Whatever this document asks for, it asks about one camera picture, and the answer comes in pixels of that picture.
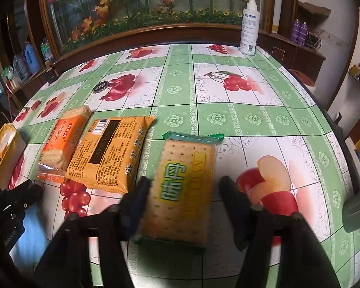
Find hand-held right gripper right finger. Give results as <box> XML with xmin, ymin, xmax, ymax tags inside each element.
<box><xmin>218</xmin><ymin>175</ymin><xmax>342</xmax><ymax>288</ymax></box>

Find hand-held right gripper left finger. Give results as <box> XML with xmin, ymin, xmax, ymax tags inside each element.
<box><xmin>33</xmin><ymin>176</ymin><xmax>152</xmax><ymax>288</ymax></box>

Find orange label cracker packet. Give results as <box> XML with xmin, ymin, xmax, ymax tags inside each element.
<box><xmin>35</xmin><ymin>106</ymin><xmax>92</xmax><ymax>184</ymax></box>

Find brown wooden cabinet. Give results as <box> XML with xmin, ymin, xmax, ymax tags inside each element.
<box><xmin>24</xmin><ymin>0</ymin><xmax>326</xmax><ymax>77</ymax></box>

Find blue thermos jug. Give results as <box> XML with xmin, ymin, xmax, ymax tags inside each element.
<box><xmin>22</xmin><ymin>41</ymin><xmax>38</xmax><ymax>74</ymax></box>

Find grey-green cylinder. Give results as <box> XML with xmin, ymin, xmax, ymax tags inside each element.
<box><xmin>342</xmin><ymin>190</ymin><xmax>360</xmax><ymax>233</ymax></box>

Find glass tank with artificial plants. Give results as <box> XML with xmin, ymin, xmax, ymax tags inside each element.
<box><xmin>39</xmin><ymin>0</ymin><xmax>276</xmax><ymax>56</ymax></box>

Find white box with yellow tape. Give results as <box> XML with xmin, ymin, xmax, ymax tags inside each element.
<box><xmin>0</xmin><ymin>123</ymin><xmax>27</xmax><ymax>193</ymax></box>

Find yellow-orange snack packet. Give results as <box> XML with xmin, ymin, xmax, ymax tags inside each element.
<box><xmin>64</xmin><ymin>115</ymin><xmax>156</xmax><ymax>194</ymax></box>

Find green cracker packet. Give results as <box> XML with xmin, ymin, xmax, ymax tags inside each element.
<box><xmin>132</xmin><ymin>131</ymin><xmax>224</xmax><ymax>254</ymax></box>

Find white spray bottle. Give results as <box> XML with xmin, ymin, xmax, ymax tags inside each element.
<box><xmin>239</xmin><ymin>0</ymin><xmax>260</xmax><ymax>56</ymax></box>

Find purple spray can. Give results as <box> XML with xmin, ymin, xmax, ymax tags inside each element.
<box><xmin>298</xmin><ymin>21</ymin><xmax>308</xmax><ymax>47</ymax></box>
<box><xmin>290</xmin><ymin>19</ymin><xmax>300</xmax><ymax>45</ymax></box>

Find tangled cables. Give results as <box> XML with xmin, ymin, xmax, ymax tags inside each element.
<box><xmin>307</xmin><ymin>28</ymin><xmax>324</xmax><ymax>50</ymax></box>

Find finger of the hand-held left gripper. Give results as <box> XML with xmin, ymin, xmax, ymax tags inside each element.
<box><xmin>0</xmin><ymin>179</ymin><xmax>44</xmax><ymax>215</ymax></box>

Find grey thermos jug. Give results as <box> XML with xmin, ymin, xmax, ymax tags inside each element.
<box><xmin>12</xmin><ymin>54</ymin><xmax>29</xmax><ymax>81</ymax></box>

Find brown wooden shelf piece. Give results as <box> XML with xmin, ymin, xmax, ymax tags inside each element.
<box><xmin>298</xmin><ymin>1</ymin><xmax>332</xmax><ymax>22</ymax></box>

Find brown round basin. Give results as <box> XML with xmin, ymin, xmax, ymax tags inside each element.
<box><xmin>289</xmin><ymin>68</ymin><xmax>316</xmax><ymax>86</ymax></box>

